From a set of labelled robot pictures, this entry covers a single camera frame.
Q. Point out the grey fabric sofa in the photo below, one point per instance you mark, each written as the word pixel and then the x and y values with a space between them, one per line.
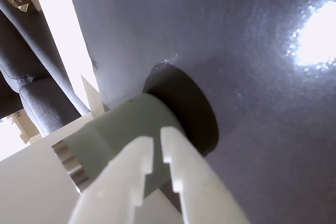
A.
pixel 34 98

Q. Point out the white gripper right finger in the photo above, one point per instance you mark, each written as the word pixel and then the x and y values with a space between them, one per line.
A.
pixel 199 190

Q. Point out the pale green steel-rimmed cup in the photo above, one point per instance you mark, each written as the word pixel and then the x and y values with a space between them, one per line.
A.
pixel 126 127

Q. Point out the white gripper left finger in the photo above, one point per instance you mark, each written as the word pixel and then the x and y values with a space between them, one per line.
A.
pixel 118 182

